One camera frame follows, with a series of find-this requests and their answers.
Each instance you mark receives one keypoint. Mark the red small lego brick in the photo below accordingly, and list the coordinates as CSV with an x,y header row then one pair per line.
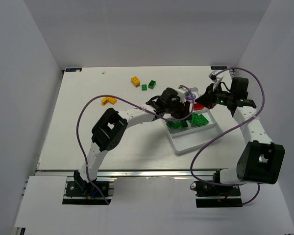
x,y
198,106

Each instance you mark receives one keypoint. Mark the white divided tray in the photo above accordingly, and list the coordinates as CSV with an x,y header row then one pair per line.
x,y
188,138

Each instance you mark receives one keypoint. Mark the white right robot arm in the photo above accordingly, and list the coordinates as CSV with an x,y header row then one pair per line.
x,y
261,159

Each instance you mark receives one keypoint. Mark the yellow tall lego brick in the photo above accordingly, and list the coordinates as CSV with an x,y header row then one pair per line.
x,y
135,81

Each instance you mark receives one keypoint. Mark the green lego brick top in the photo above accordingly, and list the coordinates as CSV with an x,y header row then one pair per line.
x,y
151,84

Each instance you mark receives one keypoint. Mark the blue label left corner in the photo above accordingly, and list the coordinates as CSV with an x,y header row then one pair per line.
x,y
73,69

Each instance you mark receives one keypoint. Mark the yellow long lego brick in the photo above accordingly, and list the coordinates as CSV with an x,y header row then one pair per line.
x,y
111,100

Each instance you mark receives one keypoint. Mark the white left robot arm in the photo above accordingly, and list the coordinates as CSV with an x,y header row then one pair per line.
x,y
111,126

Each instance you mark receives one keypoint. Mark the green long lego brick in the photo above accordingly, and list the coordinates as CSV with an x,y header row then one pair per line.
x,y
194,118

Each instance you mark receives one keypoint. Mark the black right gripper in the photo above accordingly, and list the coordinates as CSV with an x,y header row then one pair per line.
x,y
206,97

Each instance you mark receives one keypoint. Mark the small yellow lego brick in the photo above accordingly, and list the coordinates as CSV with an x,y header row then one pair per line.
x,y
104,101

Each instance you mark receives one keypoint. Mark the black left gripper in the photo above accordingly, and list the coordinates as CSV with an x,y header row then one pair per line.
x,y
182,110

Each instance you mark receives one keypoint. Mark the tiny green lego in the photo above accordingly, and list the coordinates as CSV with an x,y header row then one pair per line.
x,y
184,124

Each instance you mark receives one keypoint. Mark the blue label corner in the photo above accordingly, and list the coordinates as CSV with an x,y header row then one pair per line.
x,y
73,69
219,68

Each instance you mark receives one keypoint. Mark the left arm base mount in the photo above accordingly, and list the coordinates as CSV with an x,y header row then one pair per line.
x,y
81,192

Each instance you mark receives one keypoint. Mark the blue label right corner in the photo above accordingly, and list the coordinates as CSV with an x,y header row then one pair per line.
x,y
219,68

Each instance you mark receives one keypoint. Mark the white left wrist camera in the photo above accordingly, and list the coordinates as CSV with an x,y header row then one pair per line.
x,y
182,92

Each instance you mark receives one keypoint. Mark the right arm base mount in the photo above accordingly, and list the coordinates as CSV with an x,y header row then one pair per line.
x,y
212,196

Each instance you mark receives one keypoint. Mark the green rounded lego piece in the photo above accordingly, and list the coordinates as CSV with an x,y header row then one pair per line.
x,y
173,125

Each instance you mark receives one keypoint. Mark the green lego plate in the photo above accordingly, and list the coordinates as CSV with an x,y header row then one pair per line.
x,y
201,120

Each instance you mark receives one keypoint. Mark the purple flower lego piece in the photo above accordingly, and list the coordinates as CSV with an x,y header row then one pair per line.
x,y
191,97

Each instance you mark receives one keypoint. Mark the small green lego square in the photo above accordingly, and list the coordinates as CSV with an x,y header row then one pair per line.
x,y
144,87

